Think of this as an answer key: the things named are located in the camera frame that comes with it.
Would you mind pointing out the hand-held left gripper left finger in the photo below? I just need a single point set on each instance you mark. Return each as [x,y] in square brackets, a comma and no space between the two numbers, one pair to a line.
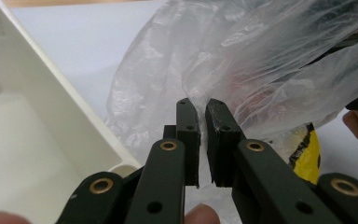
[188,137]

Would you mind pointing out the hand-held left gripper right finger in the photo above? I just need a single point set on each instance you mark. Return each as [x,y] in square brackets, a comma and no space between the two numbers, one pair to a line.
[222,140]

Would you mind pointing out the clear printed plastic bag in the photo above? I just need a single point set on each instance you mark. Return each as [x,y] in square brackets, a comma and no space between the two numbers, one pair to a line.
[230,46]

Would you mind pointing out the white plastic bin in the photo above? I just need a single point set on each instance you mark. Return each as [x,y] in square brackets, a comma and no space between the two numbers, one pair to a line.
[28,140]

